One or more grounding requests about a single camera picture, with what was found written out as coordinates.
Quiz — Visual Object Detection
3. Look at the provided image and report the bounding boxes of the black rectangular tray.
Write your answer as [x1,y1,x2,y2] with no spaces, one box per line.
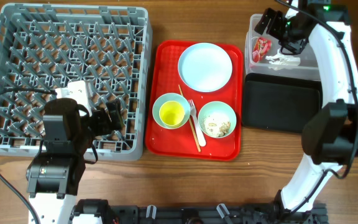
[241,73,323,134]

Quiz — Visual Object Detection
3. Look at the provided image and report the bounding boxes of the red plastic serving tray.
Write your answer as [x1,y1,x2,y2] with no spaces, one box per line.
[145,40,244,161]

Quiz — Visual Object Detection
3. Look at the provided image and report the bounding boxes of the grey plastic dishwasher rack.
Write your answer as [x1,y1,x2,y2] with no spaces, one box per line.
[0,3,152,161]

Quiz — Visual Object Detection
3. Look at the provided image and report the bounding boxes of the white tissue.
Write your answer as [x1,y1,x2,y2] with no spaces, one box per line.
[265,49,301,70]

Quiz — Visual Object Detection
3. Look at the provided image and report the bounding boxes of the white plastic fork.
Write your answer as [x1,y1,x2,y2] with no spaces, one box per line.
[188,100,206,147]

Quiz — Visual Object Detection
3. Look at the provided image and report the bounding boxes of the rice and peanut scraps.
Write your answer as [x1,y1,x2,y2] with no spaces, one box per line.
[203,113,231,138]

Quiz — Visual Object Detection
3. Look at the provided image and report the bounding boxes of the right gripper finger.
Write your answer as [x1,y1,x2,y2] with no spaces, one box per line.
[266,10,286,35]
[254,8,275,35]

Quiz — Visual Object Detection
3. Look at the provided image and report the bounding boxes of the light blue round plate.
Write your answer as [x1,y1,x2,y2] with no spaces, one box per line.
[178,43,233,93]

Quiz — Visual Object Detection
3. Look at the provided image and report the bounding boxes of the clear plastic waste bin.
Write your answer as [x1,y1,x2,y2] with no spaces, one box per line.
[245,14,320,80]

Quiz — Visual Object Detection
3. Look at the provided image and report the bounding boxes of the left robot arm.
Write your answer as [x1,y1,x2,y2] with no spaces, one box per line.
[26,98,124,223]

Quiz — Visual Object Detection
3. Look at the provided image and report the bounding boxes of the wooden chopstick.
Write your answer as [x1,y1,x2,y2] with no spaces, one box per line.
[178,84,201,152]

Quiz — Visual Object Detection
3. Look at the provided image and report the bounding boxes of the yellow plastic cup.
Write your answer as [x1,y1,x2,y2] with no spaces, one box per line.
[159,101,185,128]

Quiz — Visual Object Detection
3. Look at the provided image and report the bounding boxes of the light green bowl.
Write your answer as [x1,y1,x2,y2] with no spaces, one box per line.
[198,101,237,139]

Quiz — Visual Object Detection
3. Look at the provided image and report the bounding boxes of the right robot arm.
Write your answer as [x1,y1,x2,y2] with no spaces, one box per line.
[255,1,358,220]

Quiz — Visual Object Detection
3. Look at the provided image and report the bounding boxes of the light blue bowl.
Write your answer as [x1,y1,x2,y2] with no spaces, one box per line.
[152,93,190,129]

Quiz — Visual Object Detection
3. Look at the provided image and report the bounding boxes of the red snack wrapper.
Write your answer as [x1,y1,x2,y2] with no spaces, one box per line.
[252,37,272,63]

